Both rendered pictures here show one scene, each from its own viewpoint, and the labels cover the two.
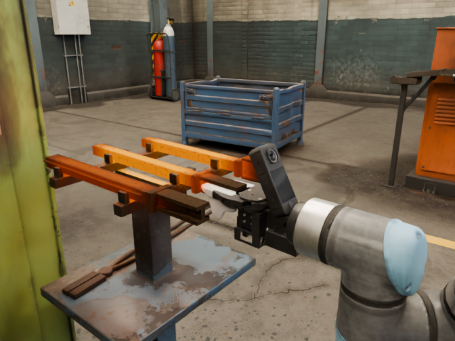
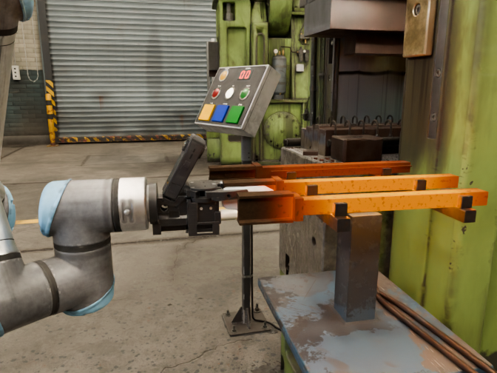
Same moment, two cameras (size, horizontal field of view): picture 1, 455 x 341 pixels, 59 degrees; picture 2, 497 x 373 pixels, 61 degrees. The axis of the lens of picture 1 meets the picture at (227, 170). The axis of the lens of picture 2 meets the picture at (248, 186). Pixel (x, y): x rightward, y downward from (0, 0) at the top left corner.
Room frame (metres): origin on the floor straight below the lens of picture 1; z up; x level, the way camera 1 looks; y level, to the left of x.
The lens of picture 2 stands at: (1.14, -0.55, 1.11)
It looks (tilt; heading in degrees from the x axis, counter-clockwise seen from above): 13 degrees down; 129
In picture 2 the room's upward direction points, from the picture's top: straight up
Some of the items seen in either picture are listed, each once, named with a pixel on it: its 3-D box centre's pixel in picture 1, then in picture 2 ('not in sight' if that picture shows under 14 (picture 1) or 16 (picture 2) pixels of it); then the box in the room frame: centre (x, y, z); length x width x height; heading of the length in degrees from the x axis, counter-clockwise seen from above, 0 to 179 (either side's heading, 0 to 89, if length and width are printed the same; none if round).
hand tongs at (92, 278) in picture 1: (163, 237); (436, 337); (0.97, 0.17, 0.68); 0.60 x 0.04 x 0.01; 147
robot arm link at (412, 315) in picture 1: (376, 318); (79, 273); (0.49, -0.22, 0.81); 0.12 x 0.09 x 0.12; 89
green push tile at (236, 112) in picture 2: not in sight; (235, 115); (0.01, 0.73, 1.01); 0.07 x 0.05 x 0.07; 168
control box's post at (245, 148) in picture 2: not in sight; (245, 216); (-0.05, 0.88, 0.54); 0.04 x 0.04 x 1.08; 53
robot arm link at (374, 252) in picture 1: (374, 249); (83, 208); (0.49, -0.20, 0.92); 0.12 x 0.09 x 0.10; 49
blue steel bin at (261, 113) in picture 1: (242, 113); not in sight; (4.48, -0.17, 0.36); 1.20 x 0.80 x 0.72; 59
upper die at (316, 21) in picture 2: not in sight; (379, 18); (0.57, 0.78, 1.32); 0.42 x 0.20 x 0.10; 53
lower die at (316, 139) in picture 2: not in sight; (372, 136); (0.57, 0.78, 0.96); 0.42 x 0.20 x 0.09; 53
